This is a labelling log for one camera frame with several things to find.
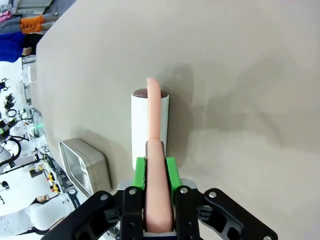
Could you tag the white equipment box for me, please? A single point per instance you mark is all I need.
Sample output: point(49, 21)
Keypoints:
point(31, 71)

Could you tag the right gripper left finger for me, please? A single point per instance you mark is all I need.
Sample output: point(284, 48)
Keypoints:
point(132, 215)

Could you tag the yellow black clamp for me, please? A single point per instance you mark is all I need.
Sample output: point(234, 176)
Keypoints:
point(55, 187)
point(51, 177)

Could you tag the person in orange shirt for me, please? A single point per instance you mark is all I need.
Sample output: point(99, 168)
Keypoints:
point(31, 25)

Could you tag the person in blue top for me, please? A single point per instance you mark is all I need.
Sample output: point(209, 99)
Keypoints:
point(11, 47)

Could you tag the rectangular stainless steel tray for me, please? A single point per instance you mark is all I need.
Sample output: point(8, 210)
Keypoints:
point(97, 162)

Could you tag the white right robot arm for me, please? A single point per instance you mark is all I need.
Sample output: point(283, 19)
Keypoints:
point(50, 212)

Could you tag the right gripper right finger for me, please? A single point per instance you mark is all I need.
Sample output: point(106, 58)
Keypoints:
point(185, 215)

